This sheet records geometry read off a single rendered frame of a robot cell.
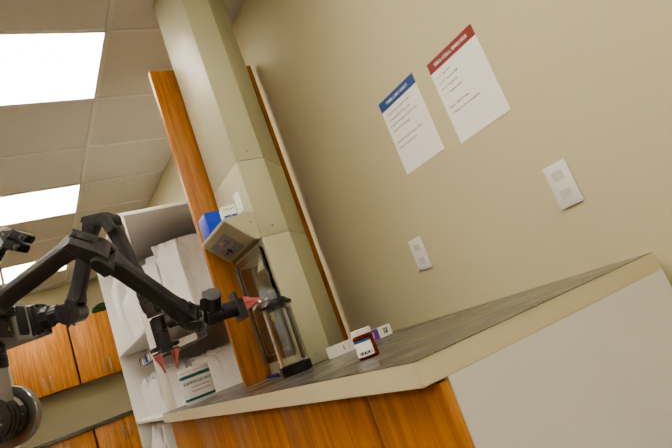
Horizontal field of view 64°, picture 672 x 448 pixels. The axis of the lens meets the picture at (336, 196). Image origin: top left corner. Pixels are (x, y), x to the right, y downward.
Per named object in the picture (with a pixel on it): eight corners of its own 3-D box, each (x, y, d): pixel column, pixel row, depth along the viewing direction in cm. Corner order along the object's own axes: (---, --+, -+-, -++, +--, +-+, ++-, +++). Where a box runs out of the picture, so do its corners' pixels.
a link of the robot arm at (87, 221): (91, 209, 220) (79, 207, 210) (124, 215, 220) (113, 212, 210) (67, 320, 215) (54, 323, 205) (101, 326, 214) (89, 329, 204)
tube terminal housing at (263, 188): (326, 354, 222) (266, 183, 239) (365, 343, 195) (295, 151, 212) (272, 376, 208) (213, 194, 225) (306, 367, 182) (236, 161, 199)
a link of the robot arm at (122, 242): (107, 220, 220) (95, 217, 209) (120, 213, 220) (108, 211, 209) (153, 315, 215) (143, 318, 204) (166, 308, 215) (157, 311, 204)
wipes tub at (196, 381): (212, 395, 241) (202, 362, 244) (220, 393, 230) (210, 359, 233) (183, 407, 234) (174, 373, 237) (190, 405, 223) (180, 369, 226)
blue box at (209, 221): (227, 237, 218) (221, 216, 220) (235, 229, 210) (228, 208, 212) (204, 242, 213) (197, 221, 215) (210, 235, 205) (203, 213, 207)
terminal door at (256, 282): (268, 363, 208) (236, 266, 217) (297, 354, 183) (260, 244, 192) (266, 364, 208) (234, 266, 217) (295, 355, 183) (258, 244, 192)
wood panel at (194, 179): (347, 345, 236) (248, 68, 267) (350, 344, 234) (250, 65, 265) (244, 387, 210) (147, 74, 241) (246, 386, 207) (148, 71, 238)
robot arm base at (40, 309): (49, 334, 213) (42, 305, 216) (69, 327, 213) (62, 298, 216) (36, 335, 205) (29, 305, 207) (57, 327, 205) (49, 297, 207)
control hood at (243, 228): (235, 261, 219) (227, 238, 221) (262, 237, 192) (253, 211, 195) (208, 269, 213) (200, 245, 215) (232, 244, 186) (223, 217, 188)
